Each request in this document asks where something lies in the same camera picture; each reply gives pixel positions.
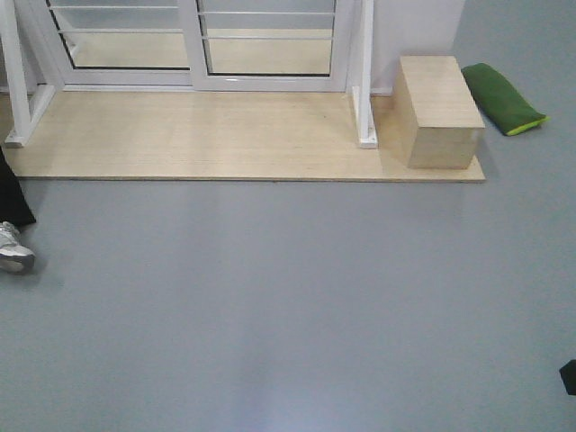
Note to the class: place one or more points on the black trouser leg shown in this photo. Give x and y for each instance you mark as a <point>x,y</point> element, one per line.
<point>14,207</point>

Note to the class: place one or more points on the light wooden box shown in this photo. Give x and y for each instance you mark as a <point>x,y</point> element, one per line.
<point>439,123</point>

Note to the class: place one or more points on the white fixed glass door panel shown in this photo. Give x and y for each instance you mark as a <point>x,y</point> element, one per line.
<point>112,43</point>

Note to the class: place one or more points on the white grey sneaker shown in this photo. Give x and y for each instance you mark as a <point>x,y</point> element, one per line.
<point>15,258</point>

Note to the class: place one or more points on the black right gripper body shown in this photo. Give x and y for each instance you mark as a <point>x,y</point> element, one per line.
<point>568,376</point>

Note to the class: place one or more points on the white support brace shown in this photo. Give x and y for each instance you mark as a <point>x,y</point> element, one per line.
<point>361,76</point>
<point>27,110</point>

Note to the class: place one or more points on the white left support brace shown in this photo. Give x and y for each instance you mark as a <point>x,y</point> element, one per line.
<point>27,110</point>

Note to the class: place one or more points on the white sliding transparent door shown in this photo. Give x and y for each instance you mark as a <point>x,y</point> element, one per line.
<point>268,46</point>

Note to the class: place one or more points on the green sandbag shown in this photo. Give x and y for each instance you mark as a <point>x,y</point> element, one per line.
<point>500,101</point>

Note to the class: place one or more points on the white right support brace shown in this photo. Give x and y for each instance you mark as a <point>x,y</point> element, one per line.
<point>361,76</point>

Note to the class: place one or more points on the light plywood base board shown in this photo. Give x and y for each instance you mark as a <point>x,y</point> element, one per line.
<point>216,136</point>

